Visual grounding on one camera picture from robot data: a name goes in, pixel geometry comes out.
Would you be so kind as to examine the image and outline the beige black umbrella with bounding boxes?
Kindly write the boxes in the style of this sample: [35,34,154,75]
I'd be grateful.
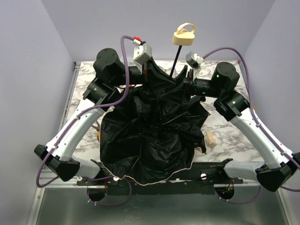
[99,22,211,187]

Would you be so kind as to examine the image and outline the small wooden block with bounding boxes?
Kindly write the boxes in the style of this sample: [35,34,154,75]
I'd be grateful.
[204,131,217,149]

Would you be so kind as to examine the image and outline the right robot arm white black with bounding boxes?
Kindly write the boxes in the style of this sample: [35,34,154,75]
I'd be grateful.
[175,61,300,192]

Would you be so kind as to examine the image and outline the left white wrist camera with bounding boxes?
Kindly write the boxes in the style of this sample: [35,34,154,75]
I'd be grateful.
[132,36,152,72]

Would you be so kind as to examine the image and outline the yellow handled pliers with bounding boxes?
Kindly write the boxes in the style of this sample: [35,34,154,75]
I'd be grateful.
[92,121,100,142]

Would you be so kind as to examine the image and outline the mint green umbrella case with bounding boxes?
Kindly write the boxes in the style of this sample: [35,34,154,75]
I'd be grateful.
[160,67,176,77]

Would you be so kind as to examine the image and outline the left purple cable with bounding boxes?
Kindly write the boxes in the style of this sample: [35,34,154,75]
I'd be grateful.
[35,35,133,207]

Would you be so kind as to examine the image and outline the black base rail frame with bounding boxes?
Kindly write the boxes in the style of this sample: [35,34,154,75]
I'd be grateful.
[65,159,243,200]

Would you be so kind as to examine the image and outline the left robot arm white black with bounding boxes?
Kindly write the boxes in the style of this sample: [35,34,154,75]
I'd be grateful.
[34,44,154,181]

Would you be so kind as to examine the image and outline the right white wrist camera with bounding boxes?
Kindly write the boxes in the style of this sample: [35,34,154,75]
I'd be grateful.
[186,51,205,77]

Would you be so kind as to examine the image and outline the aluminium frame rail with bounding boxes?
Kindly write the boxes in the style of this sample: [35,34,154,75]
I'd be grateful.
[27,62,81,225]

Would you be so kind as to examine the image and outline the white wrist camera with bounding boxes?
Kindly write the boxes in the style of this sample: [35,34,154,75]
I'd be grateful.
[132,36,152,72]
[186,51,205,77]

